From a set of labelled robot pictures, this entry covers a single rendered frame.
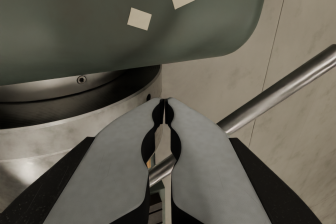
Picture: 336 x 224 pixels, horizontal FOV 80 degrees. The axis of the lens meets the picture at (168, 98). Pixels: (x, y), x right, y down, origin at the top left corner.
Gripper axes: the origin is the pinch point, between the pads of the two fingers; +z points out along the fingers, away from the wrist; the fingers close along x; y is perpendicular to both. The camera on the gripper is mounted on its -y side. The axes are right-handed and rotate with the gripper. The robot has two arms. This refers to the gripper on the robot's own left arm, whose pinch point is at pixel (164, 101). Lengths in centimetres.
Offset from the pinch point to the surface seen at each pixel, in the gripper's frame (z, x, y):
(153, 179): 0.0, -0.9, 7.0
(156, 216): 35, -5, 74
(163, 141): 140, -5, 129
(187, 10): 7.2, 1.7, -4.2
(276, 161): 206, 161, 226
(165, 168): 0.2, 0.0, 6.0
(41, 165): 3.6, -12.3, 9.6
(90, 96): 9.3, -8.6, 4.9
